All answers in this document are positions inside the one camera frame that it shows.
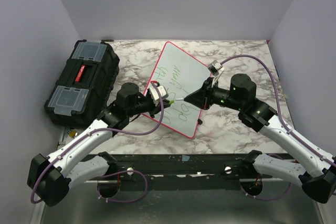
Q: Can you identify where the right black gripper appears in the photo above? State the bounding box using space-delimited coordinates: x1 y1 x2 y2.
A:
184 77 244 111

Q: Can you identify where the pink-framed whiteboard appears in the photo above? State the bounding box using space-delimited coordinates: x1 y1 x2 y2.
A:
147 41 211 138

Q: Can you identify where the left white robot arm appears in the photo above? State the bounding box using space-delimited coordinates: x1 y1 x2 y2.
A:
27 81 170 207

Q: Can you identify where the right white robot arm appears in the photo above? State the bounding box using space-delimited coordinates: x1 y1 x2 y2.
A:
183 73 335 204

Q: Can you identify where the black plastic toolbox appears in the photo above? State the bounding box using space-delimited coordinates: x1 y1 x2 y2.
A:
44 40 120 129

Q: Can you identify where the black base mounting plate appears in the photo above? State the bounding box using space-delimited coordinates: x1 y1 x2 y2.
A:
93 153 268 194

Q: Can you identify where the yellow connector block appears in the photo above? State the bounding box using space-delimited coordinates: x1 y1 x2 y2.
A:
67 129 78 138

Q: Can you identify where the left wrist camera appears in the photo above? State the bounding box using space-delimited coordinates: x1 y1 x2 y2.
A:
148 82 169 103

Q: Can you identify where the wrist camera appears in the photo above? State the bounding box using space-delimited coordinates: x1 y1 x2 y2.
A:
207 60 224 85
148 82 169 103

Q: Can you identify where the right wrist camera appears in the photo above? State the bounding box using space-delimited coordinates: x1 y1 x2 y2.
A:
207 60 224 85

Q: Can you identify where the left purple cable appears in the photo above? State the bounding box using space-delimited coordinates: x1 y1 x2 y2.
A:
30 81 166 204

